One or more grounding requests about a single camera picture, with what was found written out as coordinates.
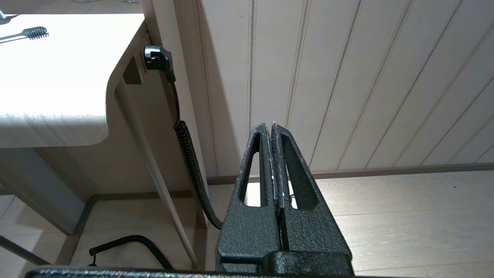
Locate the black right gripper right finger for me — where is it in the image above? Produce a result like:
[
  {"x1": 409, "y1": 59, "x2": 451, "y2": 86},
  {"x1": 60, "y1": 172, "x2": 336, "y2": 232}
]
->
[{"x1": 271, "y1": 124, "x2": 354, "y2": 276}]

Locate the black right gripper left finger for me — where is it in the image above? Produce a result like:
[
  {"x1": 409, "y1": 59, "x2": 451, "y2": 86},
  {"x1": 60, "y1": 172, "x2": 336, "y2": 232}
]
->
[{"x1": 215, "y1": 123, "x2": 279, "y2": 271}]

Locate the black angled power plug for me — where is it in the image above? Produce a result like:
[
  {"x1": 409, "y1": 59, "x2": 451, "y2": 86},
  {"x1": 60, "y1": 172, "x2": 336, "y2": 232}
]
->
[{"x1": 144, "y1": 45, "x2": 176, "y2": 83}]

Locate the beige wooden shelf cabinet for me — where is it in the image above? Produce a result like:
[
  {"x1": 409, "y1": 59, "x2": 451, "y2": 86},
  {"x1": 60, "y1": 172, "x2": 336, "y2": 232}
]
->
[{"x1": 0, "y1": 14, "x2": 209, "y2": 271}]

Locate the grey toothbrush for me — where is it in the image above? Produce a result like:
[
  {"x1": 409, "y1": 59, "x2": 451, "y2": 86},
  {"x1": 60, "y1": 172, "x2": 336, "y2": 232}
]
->
[{"x1": 0, "y1": 26, "x2": 50, "y2": 42}]

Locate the black corrugated cable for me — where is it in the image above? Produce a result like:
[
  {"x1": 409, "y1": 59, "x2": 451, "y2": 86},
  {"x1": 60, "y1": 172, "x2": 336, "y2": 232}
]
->
[
  {"x1": 89, "y1": 235, "x2": 174, "y2": 271},
  {"x1": 166, "y1": 75, "x2": 223, "y2": 230}
]

